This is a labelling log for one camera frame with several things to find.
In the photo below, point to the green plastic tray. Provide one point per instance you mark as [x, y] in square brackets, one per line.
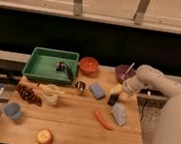
[41, 65]

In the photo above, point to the cream white toy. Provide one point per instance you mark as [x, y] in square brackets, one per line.
[51, 93]

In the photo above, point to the blue plastic cup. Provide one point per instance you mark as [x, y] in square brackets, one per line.
[13, 111]

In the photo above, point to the small metal cup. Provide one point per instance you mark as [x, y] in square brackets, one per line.
[80, 87]

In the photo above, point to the black object in tray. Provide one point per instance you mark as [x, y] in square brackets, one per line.
[61, 66]

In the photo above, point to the black eraser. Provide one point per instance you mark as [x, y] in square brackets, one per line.
[113, 99]

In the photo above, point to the yellow red apple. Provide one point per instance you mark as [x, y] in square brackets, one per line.
[44, 136]

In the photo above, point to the blue sponge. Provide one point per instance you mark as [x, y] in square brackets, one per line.
[97, 91]

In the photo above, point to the light blue cloth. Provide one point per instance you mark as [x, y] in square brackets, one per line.
[118, 111]

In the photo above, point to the purple bowl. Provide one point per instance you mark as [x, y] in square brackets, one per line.
[122, 73]

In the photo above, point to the bunch of dark grapes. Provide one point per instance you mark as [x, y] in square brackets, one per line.
[28, 95]

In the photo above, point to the white spoon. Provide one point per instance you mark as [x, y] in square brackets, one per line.
[130, 67]

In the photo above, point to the orange bowl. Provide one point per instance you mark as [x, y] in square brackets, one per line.
[88, 65]

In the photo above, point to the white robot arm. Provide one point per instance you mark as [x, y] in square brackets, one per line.
[168, 129]

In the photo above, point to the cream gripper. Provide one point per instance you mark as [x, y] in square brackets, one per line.
[117, 89]

